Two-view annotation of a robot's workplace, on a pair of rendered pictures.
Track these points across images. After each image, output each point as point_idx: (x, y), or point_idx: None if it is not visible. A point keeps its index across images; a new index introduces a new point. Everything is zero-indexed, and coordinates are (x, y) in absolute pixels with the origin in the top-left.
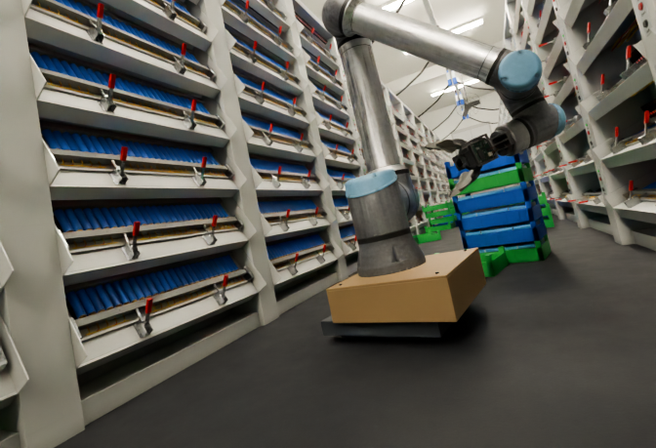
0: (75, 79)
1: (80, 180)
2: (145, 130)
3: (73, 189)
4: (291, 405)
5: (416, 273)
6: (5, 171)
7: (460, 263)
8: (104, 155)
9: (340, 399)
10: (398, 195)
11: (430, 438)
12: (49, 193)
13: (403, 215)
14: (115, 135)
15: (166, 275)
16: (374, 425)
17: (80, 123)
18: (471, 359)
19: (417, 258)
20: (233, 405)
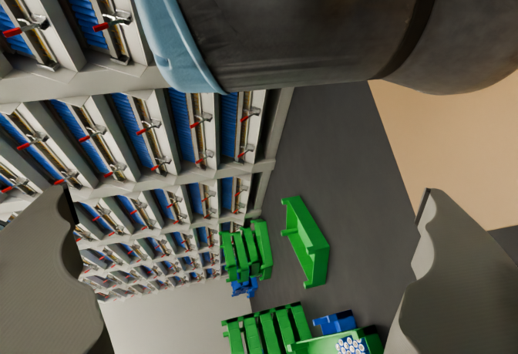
0: (27, 40)
1: (136, 45)
2: None
3: (146, 50)
4: (373, 136)
5: (425, 161)
6: (142, 84)
7: (507, 226)
8: (100, 20)
9: (395, 163)
10: (272, 74)
11: (411, 255)
12: (153, 66)
13: (342, 69)
14: None
15: None
16: (398, 213)
17: (72, 32)
18: (515, 239)
19: (463, 89)
20: (351, 98)
